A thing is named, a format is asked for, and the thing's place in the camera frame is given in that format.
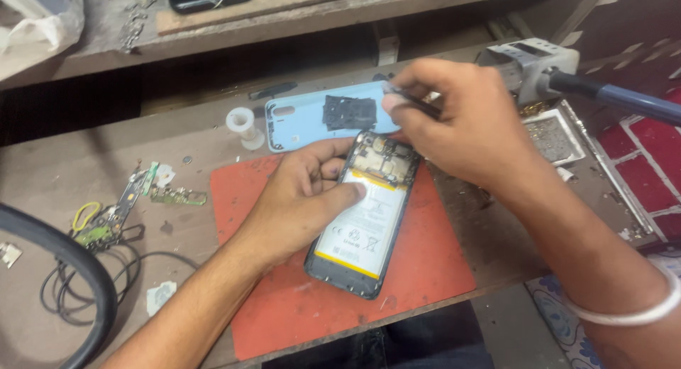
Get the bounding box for person's left hand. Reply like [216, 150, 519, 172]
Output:
[236, 137, 368, 268]

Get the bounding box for person's right hand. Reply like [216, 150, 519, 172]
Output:
[381, 58, 538, 200]

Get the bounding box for black tweezers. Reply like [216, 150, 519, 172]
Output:
[382, 81, 443, 120]

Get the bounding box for black smartphone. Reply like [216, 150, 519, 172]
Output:
[304, 130, 422, 301]

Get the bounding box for black plastic phone shield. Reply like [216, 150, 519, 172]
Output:
[322, 95, 378, 132]

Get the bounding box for light blue phone back cover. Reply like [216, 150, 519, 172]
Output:
[264, 80, 401, 154]

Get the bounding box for grey soldering iron stand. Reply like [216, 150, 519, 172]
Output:
[475, 38, 581, 106]

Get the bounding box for black flat tool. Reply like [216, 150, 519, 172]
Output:
[248, 81, 299, 101]

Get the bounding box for white sponge tray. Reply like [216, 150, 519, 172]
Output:
[521, 108, 587, 168]

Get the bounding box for wooden shelf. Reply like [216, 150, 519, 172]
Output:
[0, 0, 565, 90]

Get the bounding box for white solder spool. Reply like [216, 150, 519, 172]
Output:
[226, 107, 266, 151]

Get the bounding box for orange work mat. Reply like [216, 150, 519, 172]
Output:
[210, 153, 477, 361]

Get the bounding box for person's dark trousers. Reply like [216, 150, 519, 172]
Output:
[261, 300, 495, 369]

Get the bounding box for red white tiled panel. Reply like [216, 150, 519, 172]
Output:
[596, 87, 681, 242]

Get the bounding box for small green circuit board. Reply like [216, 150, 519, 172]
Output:
[150, 186, 207, 206]

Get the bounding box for blue patterned cloth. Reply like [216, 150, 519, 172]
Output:
[526, 252, 681, 369]

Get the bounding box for white bangle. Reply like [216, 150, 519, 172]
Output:
[559, 263, 681, 327]

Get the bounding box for long green circuit board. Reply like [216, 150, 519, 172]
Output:
[72, 167, 152, 251]

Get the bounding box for white paper scrap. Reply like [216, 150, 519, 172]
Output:
[146, 281, 178, 317]

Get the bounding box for yellow rubber band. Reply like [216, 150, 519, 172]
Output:
[72, 201, 102, 233]

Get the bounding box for white plastic bag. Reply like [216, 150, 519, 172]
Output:
[0, 0, 86, 83]

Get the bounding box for blue handled soldering iron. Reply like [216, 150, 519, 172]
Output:
[537, 68, 681, 127]

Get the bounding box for thick black hose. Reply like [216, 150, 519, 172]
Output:
[0, 202, 118, 369]

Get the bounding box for black cable coil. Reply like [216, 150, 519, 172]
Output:
[40, 224, 200, 327]

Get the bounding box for small metal bracket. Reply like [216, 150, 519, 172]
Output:
[0, 242, 23, 269]

